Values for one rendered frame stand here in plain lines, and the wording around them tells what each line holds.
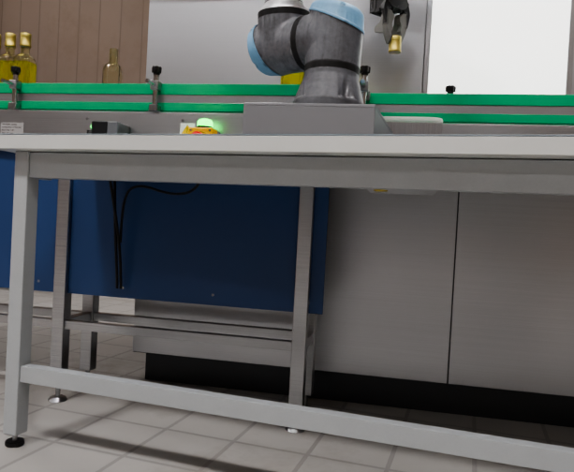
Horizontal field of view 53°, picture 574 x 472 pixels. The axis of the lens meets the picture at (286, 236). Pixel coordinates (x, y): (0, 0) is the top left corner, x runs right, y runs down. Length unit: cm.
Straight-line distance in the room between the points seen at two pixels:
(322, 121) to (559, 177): 44
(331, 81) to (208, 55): 93
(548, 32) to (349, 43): 89
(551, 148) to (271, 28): 62
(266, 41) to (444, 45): 76
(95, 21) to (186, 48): 315
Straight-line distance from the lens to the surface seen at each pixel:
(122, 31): 502
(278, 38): 129
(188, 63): 207
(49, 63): 537
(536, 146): 108
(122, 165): 135
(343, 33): 122
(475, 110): 171
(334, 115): 112
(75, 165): 142
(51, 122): 189
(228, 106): 168
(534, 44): 195
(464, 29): 194
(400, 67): 190
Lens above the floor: 57
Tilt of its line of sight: 1 degrees down
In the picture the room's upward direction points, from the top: 3 degrees clockwise
